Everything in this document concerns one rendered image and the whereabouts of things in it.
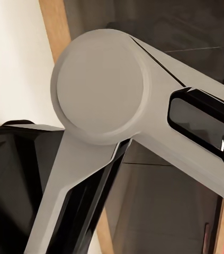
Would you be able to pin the cabinet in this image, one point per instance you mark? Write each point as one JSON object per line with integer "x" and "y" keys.
{"x": 154, "y": 207}

